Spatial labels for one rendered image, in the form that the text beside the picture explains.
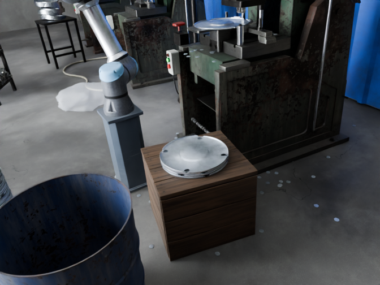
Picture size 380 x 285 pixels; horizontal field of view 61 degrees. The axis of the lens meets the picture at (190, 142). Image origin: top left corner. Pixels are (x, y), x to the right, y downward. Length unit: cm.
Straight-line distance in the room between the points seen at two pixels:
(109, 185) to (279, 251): 76
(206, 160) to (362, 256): 74
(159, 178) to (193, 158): 16
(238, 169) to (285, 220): 42
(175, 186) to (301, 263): 60
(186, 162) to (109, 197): 34
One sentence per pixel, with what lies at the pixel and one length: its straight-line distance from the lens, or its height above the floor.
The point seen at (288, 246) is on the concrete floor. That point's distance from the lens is 151.
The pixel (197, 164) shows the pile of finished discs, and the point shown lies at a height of 38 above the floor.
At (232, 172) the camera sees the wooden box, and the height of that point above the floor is 35.
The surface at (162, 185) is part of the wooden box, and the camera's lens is 125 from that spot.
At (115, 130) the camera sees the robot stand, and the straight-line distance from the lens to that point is 163.
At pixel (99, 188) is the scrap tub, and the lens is 119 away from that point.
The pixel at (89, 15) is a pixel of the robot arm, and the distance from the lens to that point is 170.
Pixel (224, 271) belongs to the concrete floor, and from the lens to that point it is 140.
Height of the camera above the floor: 110
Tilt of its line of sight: 30 degrees down
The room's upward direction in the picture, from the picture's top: 5 degrees counter-clockwise
